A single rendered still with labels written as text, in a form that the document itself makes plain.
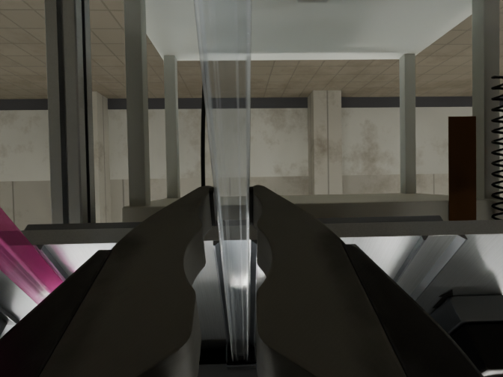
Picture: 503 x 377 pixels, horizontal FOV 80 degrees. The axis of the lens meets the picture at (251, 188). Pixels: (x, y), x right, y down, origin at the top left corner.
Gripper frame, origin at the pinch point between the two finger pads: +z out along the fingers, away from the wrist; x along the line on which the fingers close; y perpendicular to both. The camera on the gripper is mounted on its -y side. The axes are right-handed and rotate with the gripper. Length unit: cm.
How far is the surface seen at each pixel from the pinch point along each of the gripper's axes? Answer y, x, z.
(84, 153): 10.3, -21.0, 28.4
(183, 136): 114, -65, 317
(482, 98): 7, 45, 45
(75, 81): 1.5, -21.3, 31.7
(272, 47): 1, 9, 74
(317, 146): 117, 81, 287
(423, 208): 24, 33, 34
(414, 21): -5, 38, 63
